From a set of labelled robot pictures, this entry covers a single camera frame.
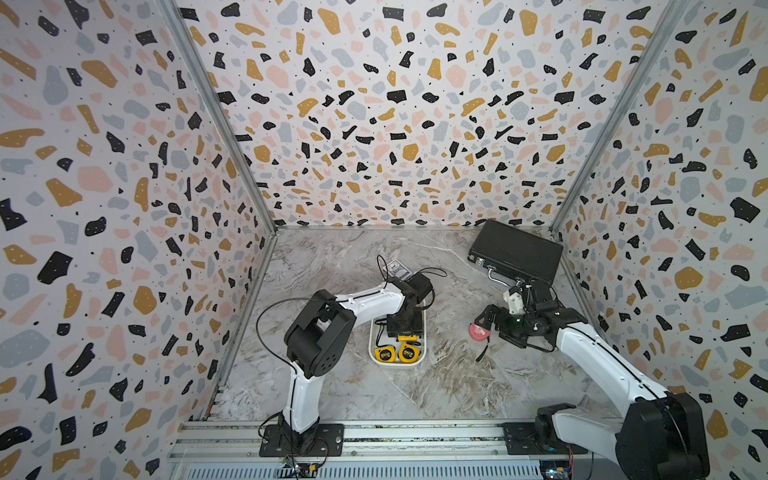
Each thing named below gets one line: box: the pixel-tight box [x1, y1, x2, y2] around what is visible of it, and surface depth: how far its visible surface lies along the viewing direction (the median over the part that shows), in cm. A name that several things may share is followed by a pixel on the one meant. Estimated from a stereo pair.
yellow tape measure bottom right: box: [398, 343, 421, 363], surface depth 87 cm
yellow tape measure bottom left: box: [374, 346, 397, 363], surface depth 87 cm
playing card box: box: [386, 259, 412, 281], surface depth 109 cm
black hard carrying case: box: [467, 220, 564, 286], surface depth 109 cm
